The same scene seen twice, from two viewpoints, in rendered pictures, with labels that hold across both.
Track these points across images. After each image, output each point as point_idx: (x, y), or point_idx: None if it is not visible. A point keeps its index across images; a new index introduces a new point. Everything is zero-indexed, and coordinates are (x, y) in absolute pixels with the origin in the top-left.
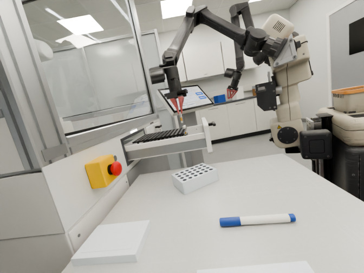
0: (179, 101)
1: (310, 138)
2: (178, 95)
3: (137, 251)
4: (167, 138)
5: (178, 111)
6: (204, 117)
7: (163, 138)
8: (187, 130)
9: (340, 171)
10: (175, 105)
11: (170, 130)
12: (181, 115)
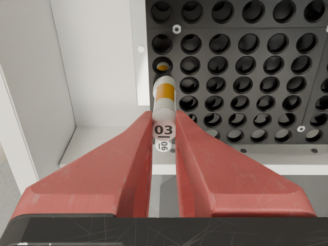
0: (125, 165)
1: None
2: (88, 241)
3: None
4: (280, 46)
5: (176, 121)
6: (19, 182)
7: (313, 12)
8: (158, 151)
9: None
10: (198, 142)
11: (263, 111)
12: (157, 109)
